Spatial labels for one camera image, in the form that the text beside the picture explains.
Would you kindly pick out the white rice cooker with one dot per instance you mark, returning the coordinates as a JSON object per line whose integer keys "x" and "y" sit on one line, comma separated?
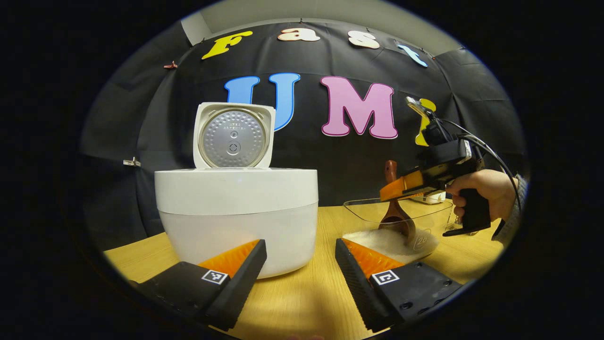
{"x": 236, "y": 212}

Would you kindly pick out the silver clip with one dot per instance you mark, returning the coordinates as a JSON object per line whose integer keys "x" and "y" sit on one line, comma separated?
{"x": 131, "y": 163}

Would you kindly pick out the brown wooden spoon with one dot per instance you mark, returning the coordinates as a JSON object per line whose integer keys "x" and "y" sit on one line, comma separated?
{"x": 398, "y": 226}

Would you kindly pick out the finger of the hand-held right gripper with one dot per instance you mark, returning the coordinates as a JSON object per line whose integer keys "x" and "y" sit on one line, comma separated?
{"x": 401, "y": 186}

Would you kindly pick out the black backdrop cloth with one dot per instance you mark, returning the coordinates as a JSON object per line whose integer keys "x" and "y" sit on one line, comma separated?
{"x": 354, "y": 160}

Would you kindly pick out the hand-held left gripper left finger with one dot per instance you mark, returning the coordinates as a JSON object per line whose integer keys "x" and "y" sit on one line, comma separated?
{"x": 240, "y": 283}

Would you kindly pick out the clear plastic container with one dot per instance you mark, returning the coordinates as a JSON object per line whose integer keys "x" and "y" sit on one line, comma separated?
{"x": 429, "y": 217}

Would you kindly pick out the white toaster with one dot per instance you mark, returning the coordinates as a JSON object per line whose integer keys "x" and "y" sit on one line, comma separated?
{"x": 432, "y": 198}

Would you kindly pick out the white rice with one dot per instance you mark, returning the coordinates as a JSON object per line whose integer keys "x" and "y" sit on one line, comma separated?
{"x": 377, "y": 243}

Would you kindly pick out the copper clip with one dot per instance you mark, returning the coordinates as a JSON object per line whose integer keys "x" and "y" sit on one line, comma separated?
{"x": 171, "y": 65}

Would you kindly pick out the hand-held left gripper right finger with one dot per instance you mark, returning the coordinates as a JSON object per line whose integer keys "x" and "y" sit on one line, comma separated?
{"x": 356, "y": 283}

